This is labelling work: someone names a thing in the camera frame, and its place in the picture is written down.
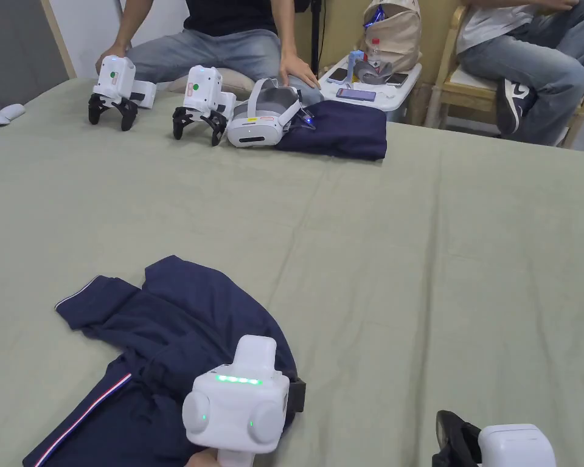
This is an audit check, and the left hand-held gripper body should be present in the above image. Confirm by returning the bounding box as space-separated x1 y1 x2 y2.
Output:
182 335 307 467

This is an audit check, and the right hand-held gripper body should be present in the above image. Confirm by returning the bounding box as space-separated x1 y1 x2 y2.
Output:
477 423 557 467

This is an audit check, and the dark blue shirt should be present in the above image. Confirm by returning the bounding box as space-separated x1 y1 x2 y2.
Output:
21 255 299 467

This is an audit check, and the person's left hand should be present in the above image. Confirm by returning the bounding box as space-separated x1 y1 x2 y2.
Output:
184 447 220 467

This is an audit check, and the bed with pale green sheet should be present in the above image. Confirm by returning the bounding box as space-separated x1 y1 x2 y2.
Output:
0 77 584 467

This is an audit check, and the white headset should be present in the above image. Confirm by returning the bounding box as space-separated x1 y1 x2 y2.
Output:
226 77 305 149

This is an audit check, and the folded dark blue garment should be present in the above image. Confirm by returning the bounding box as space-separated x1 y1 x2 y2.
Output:
271 99 388 162

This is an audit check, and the spare hand-held gripper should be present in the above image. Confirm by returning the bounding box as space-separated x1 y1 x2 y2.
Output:
87 54 157 132
171 65 238 147

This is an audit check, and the small white table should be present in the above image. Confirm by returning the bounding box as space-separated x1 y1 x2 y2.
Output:
318 0 424 123

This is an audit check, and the wooden chair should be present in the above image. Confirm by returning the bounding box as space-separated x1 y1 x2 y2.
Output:
428 0 584 149

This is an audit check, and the small white cloth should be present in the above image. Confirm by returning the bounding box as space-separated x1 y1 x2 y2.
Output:
0 103 27 127

